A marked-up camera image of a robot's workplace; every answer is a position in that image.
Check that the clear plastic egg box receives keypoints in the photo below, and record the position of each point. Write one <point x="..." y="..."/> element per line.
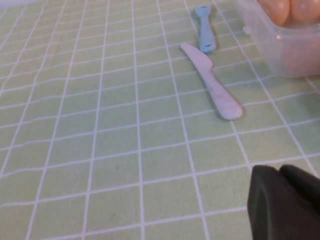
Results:
<point x="287" y="42"/>

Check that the green white checkered tablecloth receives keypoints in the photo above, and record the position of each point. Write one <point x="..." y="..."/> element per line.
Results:
<point x="100" y="125"/>

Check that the beige egg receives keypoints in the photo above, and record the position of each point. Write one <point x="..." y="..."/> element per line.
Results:
<point x="275" y="12"/>
<point x="306" y="10"/>

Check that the pale pink plastic knife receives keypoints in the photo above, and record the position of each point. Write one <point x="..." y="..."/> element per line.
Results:
<point x="217" y="90"/>

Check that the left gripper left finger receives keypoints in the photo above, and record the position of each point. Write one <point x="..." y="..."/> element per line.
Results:
<point x="275" y="212"/>

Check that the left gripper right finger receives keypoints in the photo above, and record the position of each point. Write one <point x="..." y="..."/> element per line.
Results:
<point x="305" y="185"/>

